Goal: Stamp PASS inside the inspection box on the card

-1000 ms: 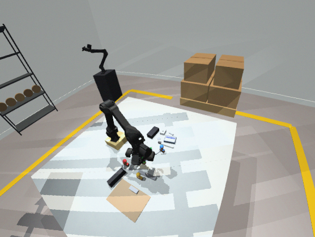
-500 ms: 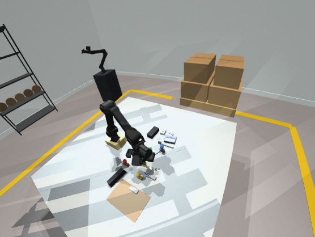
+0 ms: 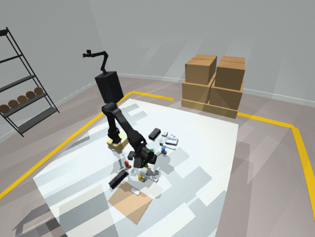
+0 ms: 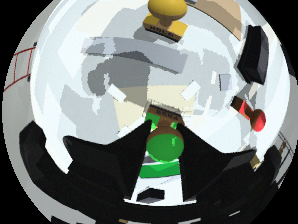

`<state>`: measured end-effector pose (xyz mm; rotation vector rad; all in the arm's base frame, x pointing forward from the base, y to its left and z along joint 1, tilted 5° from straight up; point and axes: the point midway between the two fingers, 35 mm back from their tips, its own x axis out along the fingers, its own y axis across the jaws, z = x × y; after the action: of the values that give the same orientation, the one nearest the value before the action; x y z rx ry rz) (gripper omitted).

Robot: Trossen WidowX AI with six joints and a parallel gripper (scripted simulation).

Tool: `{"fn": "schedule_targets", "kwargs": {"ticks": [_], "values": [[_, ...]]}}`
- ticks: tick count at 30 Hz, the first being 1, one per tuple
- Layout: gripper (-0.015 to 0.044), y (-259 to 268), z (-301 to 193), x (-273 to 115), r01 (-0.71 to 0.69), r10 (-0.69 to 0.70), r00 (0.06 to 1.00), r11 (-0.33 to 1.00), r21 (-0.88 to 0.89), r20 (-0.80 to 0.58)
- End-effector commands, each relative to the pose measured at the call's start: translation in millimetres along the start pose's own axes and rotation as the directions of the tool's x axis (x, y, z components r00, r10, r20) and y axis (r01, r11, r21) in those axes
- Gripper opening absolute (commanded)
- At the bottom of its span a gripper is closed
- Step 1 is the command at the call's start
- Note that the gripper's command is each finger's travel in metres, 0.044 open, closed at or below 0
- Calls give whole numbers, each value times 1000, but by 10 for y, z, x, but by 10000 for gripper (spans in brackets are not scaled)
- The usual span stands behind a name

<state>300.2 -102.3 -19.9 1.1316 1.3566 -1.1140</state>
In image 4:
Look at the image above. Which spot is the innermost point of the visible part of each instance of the yellow rubber stamp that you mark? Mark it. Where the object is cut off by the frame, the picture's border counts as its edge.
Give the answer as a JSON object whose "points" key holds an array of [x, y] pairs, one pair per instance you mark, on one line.
{"points": [[164, 16]]}

